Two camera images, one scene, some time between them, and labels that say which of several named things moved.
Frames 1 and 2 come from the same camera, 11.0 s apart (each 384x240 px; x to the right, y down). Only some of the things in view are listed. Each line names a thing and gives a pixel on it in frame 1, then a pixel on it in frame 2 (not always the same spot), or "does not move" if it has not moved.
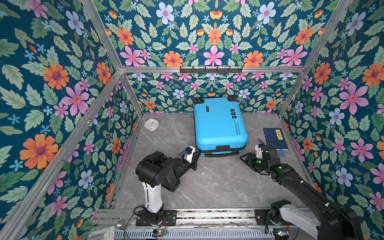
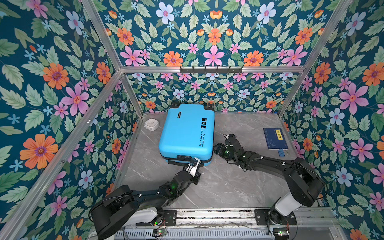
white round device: (151, 124) does not move
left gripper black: (194, 160) -> (197, 178)
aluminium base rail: (124, 217) does not move
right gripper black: (249, 159) -> (219, 149)
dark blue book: (275, 137) does not move
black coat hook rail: (210, 70) does not move
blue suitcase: (220, 129) -> (188, 132)
